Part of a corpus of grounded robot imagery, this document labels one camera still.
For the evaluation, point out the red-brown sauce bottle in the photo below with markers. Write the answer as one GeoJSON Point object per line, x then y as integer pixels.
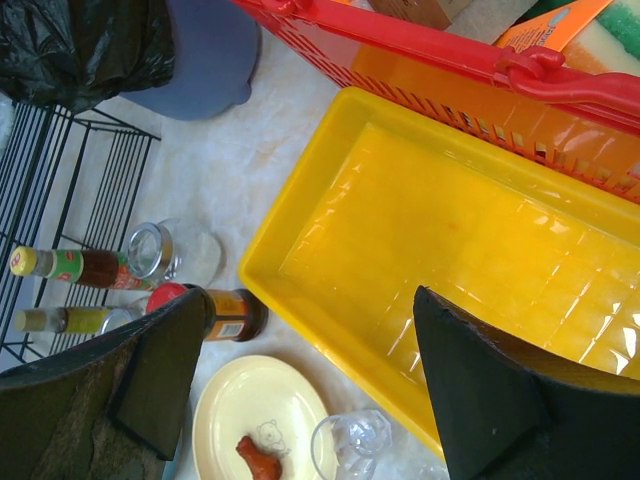
{"type": "Point", "coordinates": [102, 269]}

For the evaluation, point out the cream ceramic plate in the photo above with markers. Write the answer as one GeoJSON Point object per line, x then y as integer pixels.
{"type": "Point", "coordinates": [271, 402]}

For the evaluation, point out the chicken drumstick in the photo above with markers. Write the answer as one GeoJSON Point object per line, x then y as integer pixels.
{"type": "Point", "coordinates": [262, 466]}

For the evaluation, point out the brown cardboard box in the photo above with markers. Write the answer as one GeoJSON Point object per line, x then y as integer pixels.
{"type": "Point", "coordinates": [437, 14]}

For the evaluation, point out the left small glass cup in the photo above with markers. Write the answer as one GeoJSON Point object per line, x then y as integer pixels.
{"type": "Point", "coordinates": [350, 445]}

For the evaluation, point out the red-lidded sauce jar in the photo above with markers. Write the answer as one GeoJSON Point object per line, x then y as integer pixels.
{"type": "Point", "coordinates": [236, 315]}

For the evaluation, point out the red plastic shopping basket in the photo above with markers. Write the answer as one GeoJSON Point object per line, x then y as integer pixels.
{"type": "Point", "coordinates": [585, 126]}

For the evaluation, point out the yellow plastic tray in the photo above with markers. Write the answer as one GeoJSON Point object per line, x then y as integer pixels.
{"type": "Point", "coordinates": [385, 200]}

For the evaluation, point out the small yellow seasoning bottle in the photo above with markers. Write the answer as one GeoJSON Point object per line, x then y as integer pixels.
{"type": "Point", "coordinates": [72, 320]}

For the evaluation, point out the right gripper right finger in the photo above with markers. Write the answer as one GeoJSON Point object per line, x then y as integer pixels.
{"type": "Point", "coordinates": [507, 409]}

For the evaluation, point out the green sponge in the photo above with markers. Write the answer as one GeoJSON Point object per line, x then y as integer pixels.
{"type": "Point", "coordinates": [609, 43]}

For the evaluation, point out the black wire rack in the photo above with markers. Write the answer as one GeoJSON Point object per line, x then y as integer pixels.
{"type": "Point", "coordinates": [70, 182]}

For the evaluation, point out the trash bin with black bag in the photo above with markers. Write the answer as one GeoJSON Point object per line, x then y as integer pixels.
{"type": "Point", "coordinates": [186, 60]}

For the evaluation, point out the rear empty glass jar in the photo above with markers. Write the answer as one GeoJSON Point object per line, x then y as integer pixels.
{"type": "Point", "coordinates": [179, 250]}

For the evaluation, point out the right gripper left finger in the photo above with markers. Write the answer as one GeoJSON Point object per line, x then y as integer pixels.
{"type": "Point", "coordinates": [112, 407]}

